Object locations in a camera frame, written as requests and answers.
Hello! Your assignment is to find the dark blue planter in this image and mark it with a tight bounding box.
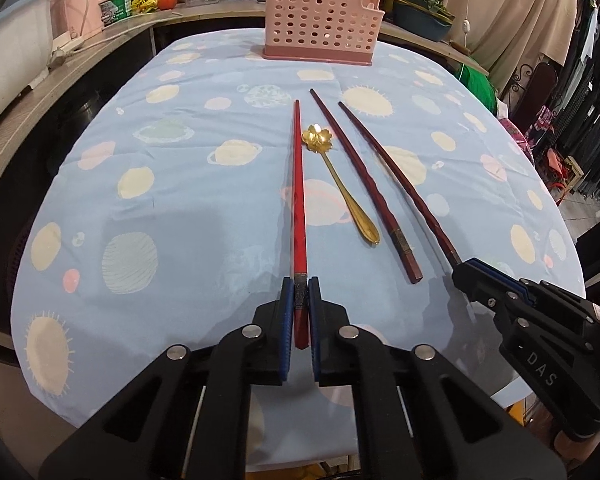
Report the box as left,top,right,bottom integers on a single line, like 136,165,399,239
392,0,453,43

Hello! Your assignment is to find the green trailing plant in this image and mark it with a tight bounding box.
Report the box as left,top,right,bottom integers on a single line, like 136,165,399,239
387,0,453,21

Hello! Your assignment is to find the white cord with switch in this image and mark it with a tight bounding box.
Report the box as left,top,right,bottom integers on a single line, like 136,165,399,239
460,0,473,46

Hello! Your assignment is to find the pink floral cloth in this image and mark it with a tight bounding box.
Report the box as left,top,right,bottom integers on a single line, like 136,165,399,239
497,105,556,161

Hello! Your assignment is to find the white power cable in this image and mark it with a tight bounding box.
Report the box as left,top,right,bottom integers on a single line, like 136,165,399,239
80,10,181,52

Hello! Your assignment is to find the row of hanging clothes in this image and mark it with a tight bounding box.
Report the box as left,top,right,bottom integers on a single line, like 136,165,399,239
550,0,600,201

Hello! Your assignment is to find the white plastic tub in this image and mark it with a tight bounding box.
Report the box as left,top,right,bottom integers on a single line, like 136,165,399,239
0,0,58,133

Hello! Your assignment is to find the red chopstick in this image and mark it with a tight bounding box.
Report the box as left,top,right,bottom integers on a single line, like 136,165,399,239
291,100,312,351

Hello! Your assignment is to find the dark maroon chopstick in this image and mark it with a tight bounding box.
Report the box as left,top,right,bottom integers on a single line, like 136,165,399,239
309,88,424,284
338,102,465,267

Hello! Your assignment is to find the green and white packet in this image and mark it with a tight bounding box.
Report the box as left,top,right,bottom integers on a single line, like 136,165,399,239
99,0,133,28

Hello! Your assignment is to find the steel pot under counter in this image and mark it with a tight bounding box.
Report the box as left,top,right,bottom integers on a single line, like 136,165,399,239
65,90,106,121

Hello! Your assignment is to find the gold flower-shaped spoon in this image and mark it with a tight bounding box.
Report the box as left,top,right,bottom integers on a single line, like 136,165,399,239
301,123,382,247

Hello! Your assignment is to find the yellow stool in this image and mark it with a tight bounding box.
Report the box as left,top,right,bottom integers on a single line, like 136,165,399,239
505,395,536,428

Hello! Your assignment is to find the beige curtain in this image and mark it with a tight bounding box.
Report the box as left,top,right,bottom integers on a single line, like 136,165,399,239
442,0,581,96

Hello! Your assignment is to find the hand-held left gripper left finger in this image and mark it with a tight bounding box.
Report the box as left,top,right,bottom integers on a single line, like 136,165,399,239
39,277,296,480

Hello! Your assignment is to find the blue planet-print tablecloth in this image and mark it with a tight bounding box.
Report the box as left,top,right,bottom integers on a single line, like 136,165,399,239
11,27,587,473

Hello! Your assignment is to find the pink kitchen appliance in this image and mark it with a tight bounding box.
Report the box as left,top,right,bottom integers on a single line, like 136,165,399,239
50,0,121,41

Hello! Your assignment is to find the white power strip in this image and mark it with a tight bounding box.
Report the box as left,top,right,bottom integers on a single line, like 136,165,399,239
47,37,86,68

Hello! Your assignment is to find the green cloth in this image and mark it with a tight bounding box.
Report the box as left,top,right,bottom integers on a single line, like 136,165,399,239
452,55,498,116

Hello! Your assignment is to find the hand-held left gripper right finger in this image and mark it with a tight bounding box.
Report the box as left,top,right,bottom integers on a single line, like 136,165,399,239
307,277,566,480

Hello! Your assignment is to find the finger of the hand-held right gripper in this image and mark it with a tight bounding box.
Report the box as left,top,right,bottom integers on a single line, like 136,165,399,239
452,264,518,313
467,258,600,327

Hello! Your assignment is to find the dark wooden chair back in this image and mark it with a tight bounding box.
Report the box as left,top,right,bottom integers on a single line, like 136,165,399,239
522,62,558,116

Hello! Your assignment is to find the pink perforated utensil basket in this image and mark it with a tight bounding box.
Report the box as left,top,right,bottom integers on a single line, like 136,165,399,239
262,0,385,67

